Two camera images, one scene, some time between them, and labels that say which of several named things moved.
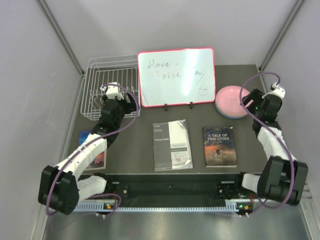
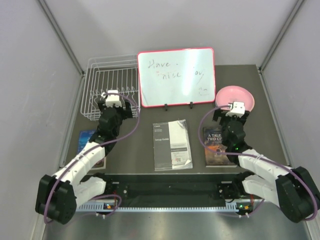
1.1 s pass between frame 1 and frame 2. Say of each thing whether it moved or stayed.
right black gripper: moved
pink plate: stayed
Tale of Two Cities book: stayed
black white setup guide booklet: stayed
